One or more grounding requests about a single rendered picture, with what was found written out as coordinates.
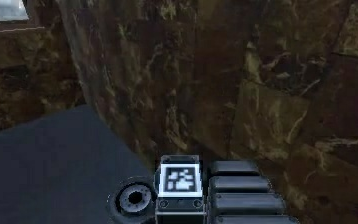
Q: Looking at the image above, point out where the dark grey flat furniture top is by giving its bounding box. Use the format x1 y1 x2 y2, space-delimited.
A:
0 104 155 224

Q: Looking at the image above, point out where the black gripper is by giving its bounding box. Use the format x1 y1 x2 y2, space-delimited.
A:
105 175 159 224

